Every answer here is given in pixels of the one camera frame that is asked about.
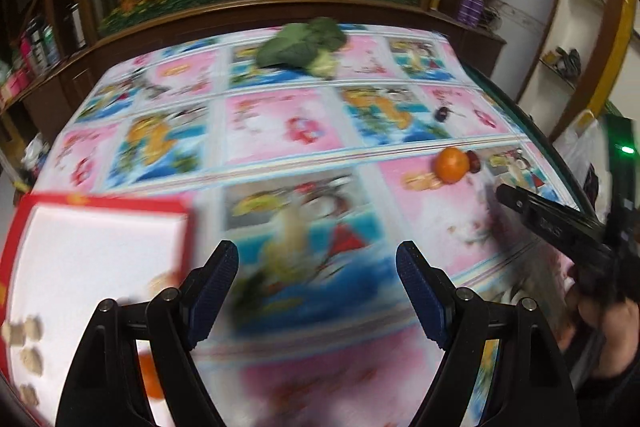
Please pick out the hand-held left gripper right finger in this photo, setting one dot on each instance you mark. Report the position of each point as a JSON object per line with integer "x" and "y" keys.
{"x": 425, "y": 292}

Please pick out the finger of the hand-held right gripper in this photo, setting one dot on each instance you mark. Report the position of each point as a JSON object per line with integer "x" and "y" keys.
{"x": 545, "y": 217}

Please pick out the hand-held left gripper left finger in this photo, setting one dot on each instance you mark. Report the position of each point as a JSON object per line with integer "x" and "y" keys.
{"x": 212, "y": 292}

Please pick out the orange tangerine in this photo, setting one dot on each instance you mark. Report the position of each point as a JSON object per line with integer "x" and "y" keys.
{"x": 150, "y": 377}
{"x": 452, "y": 164}

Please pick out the red tray with white inside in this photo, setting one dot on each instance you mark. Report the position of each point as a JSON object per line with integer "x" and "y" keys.
{"x": 90, "y": 257}

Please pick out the beige cake cube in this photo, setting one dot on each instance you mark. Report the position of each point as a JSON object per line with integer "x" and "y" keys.
{"x": 29, "y": 394}
{"x": 32, "y": 359}
{"x": 14, "y": 333}

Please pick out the person's right forearm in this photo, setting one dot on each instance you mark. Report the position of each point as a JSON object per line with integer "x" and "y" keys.
{"x": 615, "y": 399}

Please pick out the person's right hand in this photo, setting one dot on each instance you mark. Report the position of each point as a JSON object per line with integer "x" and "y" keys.
{"x": 595, "y": 327}

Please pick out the white plastic bag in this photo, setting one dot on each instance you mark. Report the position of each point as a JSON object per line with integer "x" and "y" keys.
{"x": 580, "y": 147}

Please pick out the red date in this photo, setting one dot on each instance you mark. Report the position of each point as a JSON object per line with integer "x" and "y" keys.
{"x": 475, "y": 162}

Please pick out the dark purple plum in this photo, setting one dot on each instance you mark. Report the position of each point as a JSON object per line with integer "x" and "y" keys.
{"x": 441, "y": 113}

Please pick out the pair of shoes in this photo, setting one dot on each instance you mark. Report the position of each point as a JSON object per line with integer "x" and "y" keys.
{"x": 567, "y": 62}

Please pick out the fruit printed tablecloth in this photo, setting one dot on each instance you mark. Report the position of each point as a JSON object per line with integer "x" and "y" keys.
{"x": 325, "y": 147}

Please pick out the green leafy vegetable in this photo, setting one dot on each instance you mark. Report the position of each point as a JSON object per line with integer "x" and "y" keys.
{"x": 300, "y": 47}

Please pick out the steel thermos flask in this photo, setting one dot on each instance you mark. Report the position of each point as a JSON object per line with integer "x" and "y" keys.
{"x": 75, "y": 27}

